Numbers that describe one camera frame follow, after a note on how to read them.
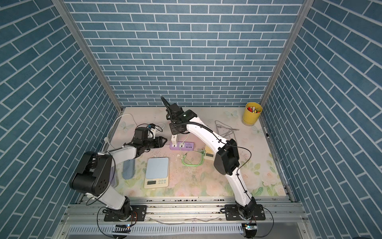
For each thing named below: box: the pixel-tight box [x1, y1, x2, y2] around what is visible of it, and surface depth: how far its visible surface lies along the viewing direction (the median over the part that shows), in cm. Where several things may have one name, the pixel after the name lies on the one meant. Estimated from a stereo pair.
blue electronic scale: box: [144, 157, 170, 189], surface depth 86 cm
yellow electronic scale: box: [203, 143, 217, 160], surface depth 94 cm
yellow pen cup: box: [241, 102, 263, 127], surface depth 107 cm
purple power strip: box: [169, 141, 194, 151], surface depth 98 cm
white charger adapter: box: [171, 134, 178, 148], surface depth 96 cm
